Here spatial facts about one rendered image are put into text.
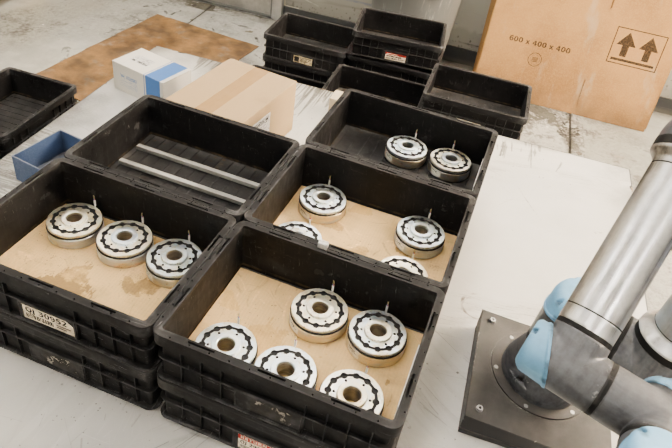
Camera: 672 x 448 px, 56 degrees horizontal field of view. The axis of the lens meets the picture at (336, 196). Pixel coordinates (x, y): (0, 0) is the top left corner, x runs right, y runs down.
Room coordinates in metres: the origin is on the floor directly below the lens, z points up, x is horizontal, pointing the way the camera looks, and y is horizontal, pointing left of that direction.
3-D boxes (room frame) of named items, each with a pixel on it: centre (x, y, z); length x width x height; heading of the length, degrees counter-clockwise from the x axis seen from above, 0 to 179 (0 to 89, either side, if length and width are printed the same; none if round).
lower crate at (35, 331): (0.81, 0.40, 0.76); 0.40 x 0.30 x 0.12; 75
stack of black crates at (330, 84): (2.35, -0.09, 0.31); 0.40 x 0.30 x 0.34; 78
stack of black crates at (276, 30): (2.82, 0.22, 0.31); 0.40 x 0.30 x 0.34; 78
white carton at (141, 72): (1.69, 0.60, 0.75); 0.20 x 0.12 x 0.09; 64
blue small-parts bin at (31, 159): (1.21, 0.65, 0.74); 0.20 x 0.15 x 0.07; 68
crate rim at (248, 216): (0.99, -0.06, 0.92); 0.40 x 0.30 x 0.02; 75
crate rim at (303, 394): (0.70, 0.02, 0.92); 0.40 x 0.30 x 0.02; 75
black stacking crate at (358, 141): (1.28, -0.14, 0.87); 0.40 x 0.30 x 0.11; 75
